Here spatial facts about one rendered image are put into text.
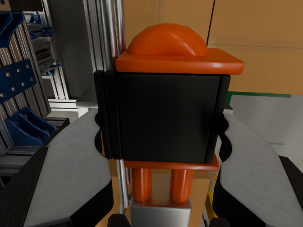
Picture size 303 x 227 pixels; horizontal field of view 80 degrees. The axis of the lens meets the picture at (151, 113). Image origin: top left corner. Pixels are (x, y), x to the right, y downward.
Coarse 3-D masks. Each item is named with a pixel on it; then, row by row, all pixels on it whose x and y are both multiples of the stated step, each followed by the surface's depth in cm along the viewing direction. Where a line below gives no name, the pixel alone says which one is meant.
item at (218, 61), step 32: (128, 64) 10; (160, 64) 10; (192, 64) 10; (224, 64) 10; (128, 96) 11; (160, 96) 11; (192, 96) 11; (224, 96) 11; (128, 128) 12; (160, 128) 12; (192, 128) 12; (128, 160) 14; (160, 160) 14; (192, 160) 14
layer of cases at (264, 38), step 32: (128, 0) 67; (160, 0) 67; (192, 0) 66; (224, 0) 66; (256, 0) 66; (288, 0) 65; (128, 32) 72; (224, 32) 71; (256, 32) 71; (288, 32) 70; (256, 64) 77; (288, 64) 76
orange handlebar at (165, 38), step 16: (144, 32) 11; (160, 32) 11; (176, 32) 11; (192, 32) 11; (128, 48) 12; (144, 48) 11; (160, 48) 11; (176, 48) 11; (192, 48) 11; (144, 176) 17; (176, 176) 17; (192, 176) 17; (144, 192) 18; (176, 192) 18
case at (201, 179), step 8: (112, 160) 60; (112, 168) 57; (112, 176) 54; (200, 176) 54; (208, 176) 54; (112, 184) 56; (128, 184) 55; (192, 184) 54; (200, 184) 54; (208, 184) 54; (192, 192) 56; (200, 192) 56; (192, 200) 58; (200, 200) 58; (112, 208) 61; (128, 208) 61; (192, 208) 60; (200, 208) 60; (128, 216) 63; (192, 216) 62; (200, 216) 62; (104, 224) 66; (192, 224) 64
